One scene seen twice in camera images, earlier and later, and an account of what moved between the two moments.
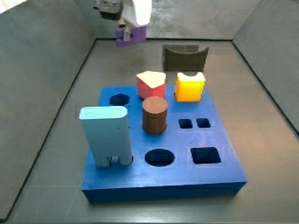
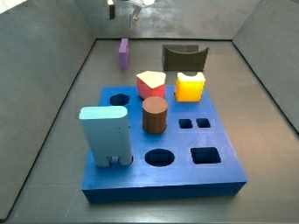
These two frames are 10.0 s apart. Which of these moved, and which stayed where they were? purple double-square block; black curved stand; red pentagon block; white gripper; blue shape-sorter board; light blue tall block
Moved: white gripper; purple double-square block
Stayed: blue shape-sorter board; light blue tall block; red pentagon block; black curved stand
